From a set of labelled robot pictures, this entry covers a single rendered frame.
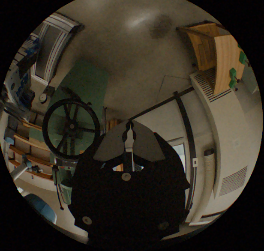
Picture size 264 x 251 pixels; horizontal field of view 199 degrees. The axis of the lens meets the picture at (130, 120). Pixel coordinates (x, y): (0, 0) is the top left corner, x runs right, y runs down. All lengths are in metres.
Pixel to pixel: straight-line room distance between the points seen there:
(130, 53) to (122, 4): 0.61
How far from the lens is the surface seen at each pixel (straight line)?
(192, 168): 1.28
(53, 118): 0.57
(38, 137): 0.57
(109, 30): 0.91
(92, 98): 0.67
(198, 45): 0.97
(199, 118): 1.33
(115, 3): 0.97
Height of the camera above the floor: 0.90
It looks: 24 degrees down
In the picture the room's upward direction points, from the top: 177 degrees clockwise
